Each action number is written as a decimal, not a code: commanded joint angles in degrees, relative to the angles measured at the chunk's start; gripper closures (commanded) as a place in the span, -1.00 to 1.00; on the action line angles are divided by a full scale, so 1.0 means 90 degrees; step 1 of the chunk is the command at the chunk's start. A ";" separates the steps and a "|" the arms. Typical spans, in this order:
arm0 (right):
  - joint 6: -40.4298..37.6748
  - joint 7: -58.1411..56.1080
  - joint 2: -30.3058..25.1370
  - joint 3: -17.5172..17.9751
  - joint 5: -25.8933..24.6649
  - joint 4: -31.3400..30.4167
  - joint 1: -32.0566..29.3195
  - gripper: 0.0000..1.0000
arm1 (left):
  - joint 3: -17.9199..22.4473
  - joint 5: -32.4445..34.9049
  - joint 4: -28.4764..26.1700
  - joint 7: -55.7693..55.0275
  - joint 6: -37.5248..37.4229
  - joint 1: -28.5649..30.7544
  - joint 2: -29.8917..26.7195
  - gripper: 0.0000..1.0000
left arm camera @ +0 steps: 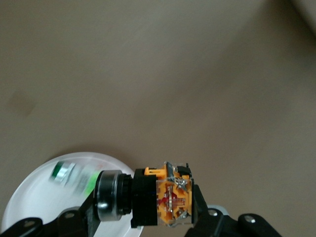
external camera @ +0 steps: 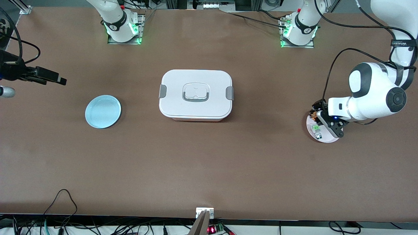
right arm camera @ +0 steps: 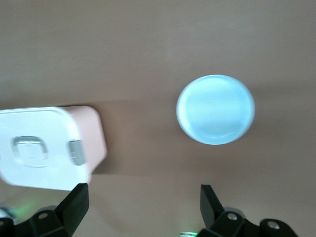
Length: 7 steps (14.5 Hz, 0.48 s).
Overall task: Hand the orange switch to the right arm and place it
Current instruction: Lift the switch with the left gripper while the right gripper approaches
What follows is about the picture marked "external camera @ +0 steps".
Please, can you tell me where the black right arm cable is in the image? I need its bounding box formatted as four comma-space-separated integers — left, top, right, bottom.
0, 7, 41, 65

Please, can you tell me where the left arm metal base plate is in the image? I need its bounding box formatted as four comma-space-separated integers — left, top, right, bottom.
280, 16, 315, 49

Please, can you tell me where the black cable across table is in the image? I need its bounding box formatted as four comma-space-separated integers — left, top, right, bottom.
229, 11, 288, 29

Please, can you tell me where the green clear switch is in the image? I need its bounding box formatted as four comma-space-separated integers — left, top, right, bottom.
311, 123, 324, 139

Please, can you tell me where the black coiled cable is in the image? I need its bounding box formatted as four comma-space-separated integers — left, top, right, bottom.
329, 221, 362, 235

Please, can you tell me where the aluminium corner bracket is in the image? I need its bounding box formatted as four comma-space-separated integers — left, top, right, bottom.
12, 0, 32, 15

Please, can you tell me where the thin black looped cable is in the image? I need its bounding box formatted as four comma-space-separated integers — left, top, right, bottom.
42, 189, 78, 226

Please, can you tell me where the white lidded container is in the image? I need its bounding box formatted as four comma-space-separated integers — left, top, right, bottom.
159, 69, 234, 122

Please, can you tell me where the pink plate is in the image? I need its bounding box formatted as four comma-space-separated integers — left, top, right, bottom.
306, 111, 342, 143

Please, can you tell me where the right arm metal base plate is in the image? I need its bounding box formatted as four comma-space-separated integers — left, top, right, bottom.
107, 13, 145, 45

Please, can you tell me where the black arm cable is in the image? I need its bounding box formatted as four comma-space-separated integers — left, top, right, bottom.
0, 7, 41, 65
313, 0, 418, 126

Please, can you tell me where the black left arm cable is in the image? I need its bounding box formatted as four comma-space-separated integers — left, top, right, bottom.
313, 0, 418, 126

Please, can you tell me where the grey camera post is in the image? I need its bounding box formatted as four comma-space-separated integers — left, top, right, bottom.
188, 211, 211, 235

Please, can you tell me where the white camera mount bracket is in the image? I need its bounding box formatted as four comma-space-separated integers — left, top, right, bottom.
196, 208, 214, 219

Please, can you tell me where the light blue plate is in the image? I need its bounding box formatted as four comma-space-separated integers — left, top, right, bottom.
85, 95, 121, 129

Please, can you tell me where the circuit board with red light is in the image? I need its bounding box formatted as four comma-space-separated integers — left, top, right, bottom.
208, 223, 226, 234

